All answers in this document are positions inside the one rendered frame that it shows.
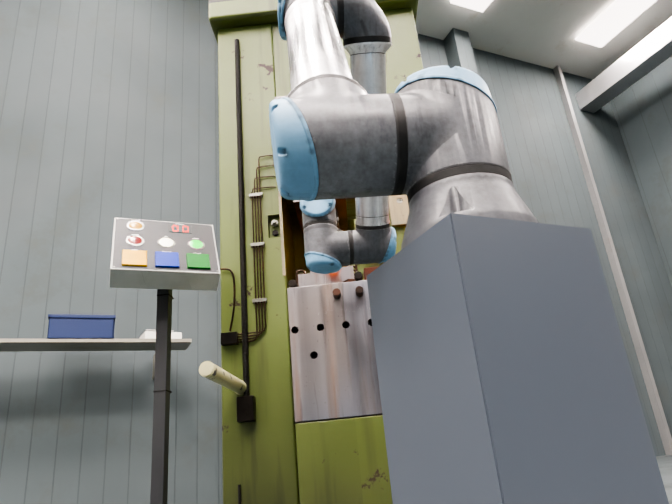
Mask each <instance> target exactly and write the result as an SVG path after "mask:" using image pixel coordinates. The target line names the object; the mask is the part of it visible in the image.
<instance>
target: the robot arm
mask: <svg viewBox="0 0 672 504"><path fill-rule="evenodd" d="M277 11H278V28H279V34H280V37H281V39H283V40H287V47H288V59H289V70H290V82H291V92H290V93H289V94H288V96H287V97H281V98H280V99H275V100H272V101H271V102H270V104H269V121H270V132H271V142H272V149H273V159H274V166H275V173H276V180H277V185H278V190H279V193H280V195H281V196H282V197H283V198H285V199H287V200H300V209H301V211H302V220H303V234H304V249H305V254H304V257H305V260H306V266H307V268H308V269H309V270H310V271H312V272H315V273H319V274H330V273H336V272H338V271H340V269H341V268H342V266H349V265H354V264H369V263H379V264H380V263H382V262H386V261H387V260H388V259H390V258H391V257H392V256H394V255H395V253H396V244H397V242H396V231H395V229H394V228H393V227H390V220H389V196H395V195H407V199H408V206H409V215H408V219H407V224H406V228H405V232H404V236H403V240H402V245H401V250H402V249H403V248H404V247H406V246H407V245H408V244H410V243H411V242H412V241H414V240H415V239H416V238H418V237H419V236H420V235H422V234H423V233H424V232H426V231H427V230H428V229H430V228H431V227H432V226H434V225H435V224H436V223H438V222H439V221H440V220H442V219H443V218H444V217H446V216H447V215H448V214H450V213H456V214H465V215H473V216H482V217H491V218H500V219H509V220H518V221H527V222H536V223H538V221H537V219H536V218H535V217H534V215H533V214H532V212H531V211H530V210H529V208H528V207H527V206H526V204H525V203H524V202H523V200H522V199H521V198H520V196H519V195H518V194H517V192H516V191H515V189H514V185H513V181H512V176H511V172H510V168H509V164H508V159H507V155H506V151H505V147H504V142H503V138H502V134H501V130H500V125H499V121H498V117H497V109H496V105H495V103H494V101H493V99H492V97H491V94H490V91H489V89H488V86H487V84H486V83H485V81H484V80H483V79H482V78H481V77H480V76H479V75H477V74H476V73H474V72H473V71H471V70H468V69H466V68H462V67H458V66H455V67H453V68H449V66H435V67H429V68H426V69H423V70H420V71H417V72H415V73H413V74H412V75H410V76H408V77H407V81H406V82H401V83H400V84H399V86H398V87H397V88H396V90H395V93H388V94H386V55H385V54H386V52H387V50H388V49H389V48H390V47H391V45H392V39H391V29H390V26H389V23H388V21H387V19H386V17H385V15H384V13H383V11H382V10H381V8H380V7H379V6H378V5H377V3H376V2H375V1H374V0H278V9H277ZM341 39H343V45H342V42H341ZM343 48H344V49H345V50H346V51H347V52H348V53H349V55H350V69H349V66H348V63H347V59H346V56H345V52H344V49H343ZM350 72H351V73H350ZM343 198H355V203H356V222H355V225H356V230H347V231H343V230H341V229H339V228H337V221H339V218H338V217H336V209H335V199H343Z"/></svg>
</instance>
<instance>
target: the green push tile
mask: <svg viewBox="0 0 672 504"><path fill-rule="evenodd" d="M186 262H187V269H206V270H210V268H211V267H210V260H209V254H197V253H186Z"/></svg>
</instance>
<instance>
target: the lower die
mask: <svg viewBox="0 0 672 504"><path fill-rule="evenodd" d="M347 279H354V271H353V266H347V267H342V268H341V269H340V271H338V272H336V273H330V274H319V273H315V272H312V271H310V273H309V274H300V275H298V282H299V287H303V286H313V285H323V284H332V283H342V282H343V281H345V280H347Z"/></svg>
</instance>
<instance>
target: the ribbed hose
mask: <svg viewBox="0 0 672 504"><path fill-rule="evenodd" d="M234 43H235V84H236V123H237V163H238V200H239V237H240V240H239V243H240V276H241V277H240V280H241V283H240V284H241V315H242V316H241V319H242V321H241V323H242V344H243V345H242V348H243V349H242V352H243V353H242V355H243V357H242V359H243V361H242V362H243V381H244V382H245V384H246V390H245V392H244V393H243V394H244V395H243V396H241V397H237V398H236V403H237V422H239V423H243V422H254V421H256V397H255V396H253V395H251V396H249V395H250V393H249V391H250V390H249V388H250V387H249V384H250V383H249V365H248V364H249V361H248V360H249V358H248V356H249V354H248V352H249V351H248V339H247V338H248V334H247V333H248V330H247V329H248V326H247V325H248V322H247V320H248V318H247V288H246V287H247V284H246V254H245V252H246V248H245V216H244V180H243V146H242V112H241V81H240V46H239V39H235V40H234Z"/></svg>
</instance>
